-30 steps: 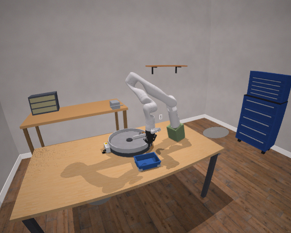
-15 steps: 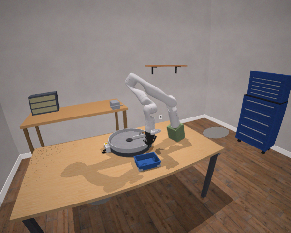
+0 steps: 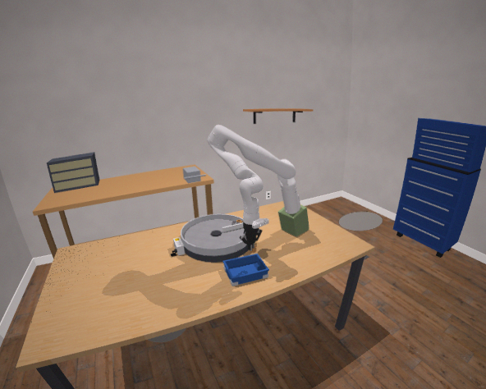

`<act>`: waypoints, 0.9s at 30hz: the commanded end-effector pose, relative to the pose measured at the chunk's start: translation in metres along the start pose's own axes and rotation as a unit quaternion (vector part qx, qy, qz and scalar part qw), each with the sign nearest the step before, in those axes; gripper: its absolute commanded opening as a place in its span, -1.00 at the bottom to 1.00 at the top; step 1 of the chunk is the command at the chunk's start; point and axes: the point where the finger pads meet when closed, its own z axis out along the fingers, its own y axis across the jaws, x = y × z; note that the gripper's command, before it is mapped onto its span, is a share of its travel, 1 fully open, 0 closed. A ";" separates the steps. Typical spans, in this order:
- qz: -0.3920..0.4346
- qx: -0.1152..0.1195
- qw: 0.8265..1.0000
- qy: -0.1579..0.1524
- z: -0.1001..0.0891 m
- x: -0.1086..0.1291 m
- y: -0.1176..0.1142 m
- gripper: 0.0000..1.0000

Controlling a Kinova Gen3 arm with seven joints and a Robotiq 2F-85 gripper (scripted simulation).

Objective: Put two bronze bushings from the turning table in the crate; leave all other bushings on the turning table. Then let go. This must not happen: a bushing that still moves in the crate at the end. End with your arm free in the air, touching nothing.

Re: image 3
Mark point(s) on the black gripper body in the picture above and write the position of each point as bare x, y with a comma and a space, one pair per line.
248, 229

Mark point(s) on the grey round turning table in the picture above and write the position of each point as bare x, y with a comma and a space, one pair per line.
216, 246

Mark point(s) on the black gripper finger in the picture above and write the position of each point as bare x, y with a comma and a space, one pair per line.
247, 240
254, 238

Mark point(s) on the blue crate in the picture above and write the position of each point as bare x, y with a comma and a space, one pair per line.
245, 269

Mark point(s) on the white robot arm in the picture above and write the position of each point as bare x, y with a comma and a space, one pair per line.
251, 182

